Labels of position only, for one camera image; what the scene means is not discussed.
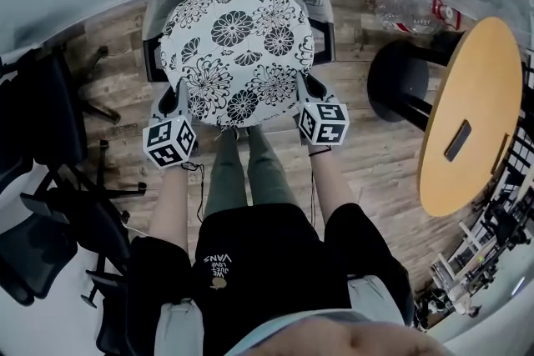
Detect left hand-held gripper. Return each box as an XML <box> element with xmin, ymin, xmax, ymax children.
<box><xmin>142</xmin><ymin>78</ymin><xmax>200</xmax><ymax>170</ymax></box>

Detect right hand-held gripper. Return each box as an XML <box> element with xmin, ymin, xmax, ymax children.
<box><xmin>295</xmin><ymin>73</ymin><xmax>350</xmax><ymax>147</ymax></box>

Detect black white floral round cushion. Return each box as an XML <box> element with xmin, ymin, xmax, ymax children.
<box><xmin>159</xmin><ymin>0</ymin><xmax>316</xmax><ymax>129</ymax></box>

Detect person's left forearm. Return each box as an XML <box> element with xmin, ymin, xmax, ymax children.
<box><xmin>148</xmin><ymin>162</ymin><xmax>191</xmax><ymax>251</ymax></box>

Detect person's right forearm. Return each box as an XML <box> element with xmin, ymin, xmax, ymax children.
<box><xmin>309</xmin><ymin>143</ymin><xmax>356</xmax><ymax>218</ymax></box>

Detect black table base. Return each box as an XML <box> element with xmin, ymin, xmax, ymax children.
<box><xmin>366</xmin><ymin>31</ymin><xmax>465</xmax><ymax>131</ymax></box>

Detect person's right leg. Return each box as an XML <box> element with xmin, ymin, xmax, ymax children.
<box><xmin>245</xmin><ymin>127</ymin><xmax>300</xmax><ymax>208</ymax></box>

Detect person's leg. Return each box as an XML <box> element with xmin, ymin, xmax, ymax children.
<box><xmin>245</xmin><ymin>127</ymin><xmax>300</xmax><ymax>208</ymax></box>
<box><xmin>203</xmin><ymin>128</ymin><xmax>252</xmax><ymax>220</ymax></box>

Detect person's left leg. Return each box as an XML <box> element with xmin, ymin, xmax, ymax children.
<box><xmin>203</xmin><ymin>128</ymin><xmax>252</xmax><ymax>220</ymax></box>

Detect clear plastic bottle red label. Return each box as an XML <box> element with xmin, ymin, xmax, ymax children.
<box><xmin>374</xmin><ymin>0</ymin><xmax>462</xmax><ymax>34</ymax></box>

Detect black smartphone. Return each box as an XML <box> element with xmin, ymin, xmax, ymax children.
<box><xmin>442</xmin><ymin>119</ymin><xmax>473</xmax><ymax>163</ymax></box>

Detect round wooden table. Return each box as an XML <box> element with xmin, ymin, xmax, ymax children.
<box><xmin>418</xmin><ymin>16</ymin><xmax>525</xmax><ymax>218</ymax></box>

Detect person's black t-shirt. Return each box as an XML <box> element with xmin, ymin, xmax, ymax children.
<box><xmin>127</xmin><ymin>202</ymin><xmax>416</xmax><ymax>356</ymax></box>

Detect thin black bar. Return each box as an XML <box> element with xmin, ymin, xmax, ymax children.
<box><xmin>491</xmin><ymin>133</ymin><xmax>511</xmax><ymax>176</ymax></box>

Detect person's head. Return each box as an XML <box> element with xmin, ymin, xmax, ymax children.
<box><xmin>266</xmin><ymin>318</ymin><xmax>447</xmax><ymax>356</ymax></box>

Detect thin black cable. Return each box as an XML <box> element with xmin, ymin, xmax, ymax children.
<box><xmin>181</xmin><ymin>161</ymin><xmax>206</xmax><ymax>223</ymax></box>
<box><xmin>309</xmin><ymin>165</ymin><xmax>319</xmax><ymax>227</ymax></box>

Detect grey shoulder strap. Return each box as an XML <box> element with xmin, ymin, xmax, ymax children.
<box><xmin>346</xmin><ymin>274</ymin><xmax>406</xmax><ymax>326</ymax></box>
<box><xmin>157</xmin><ymin>298</ymin><xmax>206</xmax><ymax>356</ymax></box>

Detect white metal frame rack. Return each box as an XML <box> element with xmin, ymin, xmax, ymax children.
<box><xmin>429</xmin><ymin>220</ymin><xmax>501</xmax><ymax>318</ymax></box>

